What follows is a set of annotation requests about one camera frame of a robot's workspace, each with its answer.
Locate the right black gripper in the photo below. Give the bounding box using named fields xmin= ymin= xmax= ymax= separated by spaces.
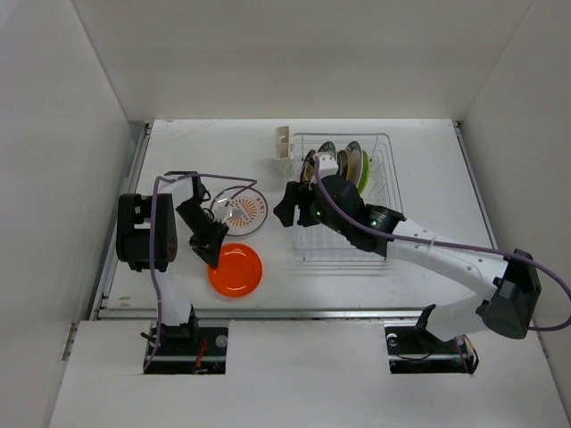
xmin=273 ymin=180 xmax=349 ymax=236

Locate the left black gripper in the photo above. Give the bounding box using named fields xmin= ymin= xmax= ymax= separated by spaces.
xmin=176 ymin=200 xmax=228 ymax=269

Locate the yellow brown patterned plate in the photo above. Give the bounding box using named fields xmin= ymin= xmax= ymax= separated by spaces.
xmin=300 ymin=150 xmax=317 ymax=184

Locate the white plate orange sunburst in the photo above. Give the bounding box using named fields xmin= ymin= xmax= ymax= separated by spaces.
xmin=210 ymin=185 xmax=269 ymax=238

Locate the white plate green lettered rim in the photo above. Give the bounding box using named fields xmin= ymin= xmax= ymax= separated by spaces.
xmin=318 ymin=141 xmax=337 ymax=161

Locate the dark green blue patterned plate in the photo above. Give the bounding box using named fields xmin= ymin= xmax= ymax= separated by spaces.
xmin=337 ymin=150 xmax=349 ymax=178

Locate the lime green plate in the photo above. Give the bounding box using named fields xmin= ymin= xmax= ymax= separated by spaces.
xmin=357 ymin=150 xmax=370 ymax=194

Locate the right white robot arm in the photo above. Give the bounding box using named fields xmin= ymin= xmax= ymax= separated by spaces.
xmin=273 ymin=176 xmax=541 ymax=351

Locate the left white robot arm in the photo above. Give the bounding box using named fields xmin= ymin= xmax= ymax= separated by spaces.
xmin=116 ymin=172 xmax=228 ymax=354

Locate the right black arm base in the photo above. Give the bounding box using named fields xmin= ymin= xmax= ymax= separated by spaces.
xmin=384 ymin=304 xmax=480 ymax=375

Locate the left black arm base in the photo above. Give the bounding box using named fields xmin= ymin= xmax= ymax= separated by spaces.
xmin=143 ymin=325 xmax=228 ymax=375

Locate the cream plastic cutlery holder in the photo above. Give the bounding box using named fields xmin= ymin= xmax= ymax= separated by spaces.
xmin=274 ymin=126 xmax=293 ymax=177

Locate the white wire dish rack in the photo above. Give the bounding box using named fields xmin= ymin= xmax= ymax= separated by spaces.
xmin=293 ymin=132 xmax=402 ymax=262

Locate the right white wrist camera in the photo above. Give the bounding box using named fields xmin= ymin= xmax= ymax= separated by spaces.
xmin=314 ymin=152 xmax=338 ymax=178

